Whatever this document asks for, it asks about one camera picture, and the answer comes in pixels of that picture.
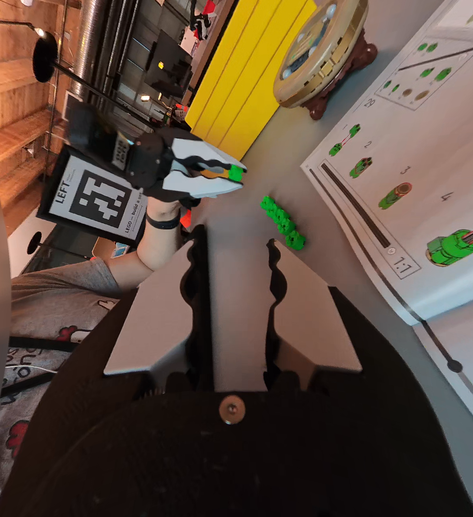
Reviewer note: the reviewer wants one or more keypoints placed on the black wristband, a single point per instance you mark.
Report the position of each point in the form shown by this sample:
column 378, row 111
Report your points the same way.
column 162, row 223

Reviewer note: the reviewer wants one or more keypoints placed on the person's left hand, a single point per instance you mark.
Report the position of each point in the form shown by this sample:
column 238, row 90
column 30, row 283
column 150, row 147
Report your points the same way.
column 162, row 208

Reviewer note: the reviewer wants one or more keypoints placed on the yellow plastic bin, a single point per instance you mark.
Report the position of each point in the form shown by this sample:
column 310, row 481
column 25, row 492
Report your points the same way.
column 236, row 80

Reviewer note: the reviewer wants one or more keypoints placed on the black disc pole stand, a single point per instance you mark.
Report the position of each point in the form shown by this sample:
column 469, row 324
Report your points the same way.
column 36, row 242
column 45, row 56

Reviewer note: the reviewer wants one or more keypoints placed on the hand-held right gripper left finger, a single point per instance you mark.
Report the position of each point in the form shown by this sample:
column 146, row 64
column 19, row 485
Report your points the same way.
column 155, row 323

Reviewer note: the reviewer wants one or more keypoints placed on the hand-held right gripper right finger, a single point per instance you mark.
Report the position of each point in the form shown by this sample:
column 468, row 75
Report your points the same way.
column 313, row 323

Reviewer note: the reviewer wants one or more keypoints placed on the grey desk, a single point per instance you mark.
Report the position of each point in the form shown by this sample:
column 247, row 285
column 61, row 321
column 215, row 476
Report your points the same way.
column 240, row 218

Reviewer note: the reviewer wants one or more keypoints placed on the tan brick-built pot model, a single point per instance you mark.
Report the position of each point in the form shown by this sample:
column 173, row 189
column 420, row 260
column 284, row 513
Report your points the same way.
column 325, row 72

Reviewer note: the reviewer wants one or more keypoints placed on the instruction booklet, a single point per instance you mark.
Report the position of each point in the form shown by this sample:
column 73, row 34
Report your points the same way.
column 422, row 161

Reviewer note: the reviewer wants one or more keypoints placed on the black monitor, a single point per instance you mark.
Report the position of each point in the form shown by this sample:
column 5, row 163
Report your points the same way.
column 168, row 60

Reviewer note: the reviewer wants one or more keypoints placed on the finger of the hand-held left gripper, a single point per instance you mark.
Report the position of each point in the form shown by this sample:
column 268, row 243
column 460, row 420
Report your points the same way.
column 204, row 150
column 204, row 188

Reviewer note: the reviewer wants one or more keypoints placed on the grey printed shirt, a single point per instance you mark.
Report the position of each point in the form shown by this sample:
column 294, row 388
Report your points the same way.
column 59, row 291

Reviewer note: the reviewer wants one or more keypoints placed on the person's left forearm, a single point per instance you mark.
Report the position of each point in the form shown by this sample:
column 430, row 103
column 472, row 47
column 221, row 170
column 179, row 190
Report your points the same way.
column 151, row 254

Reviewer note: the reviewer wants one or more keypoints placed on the silver air duct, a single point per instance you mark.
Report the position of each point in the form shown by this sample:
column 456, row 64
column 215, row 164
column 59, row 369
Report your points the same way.
column 89, row 40

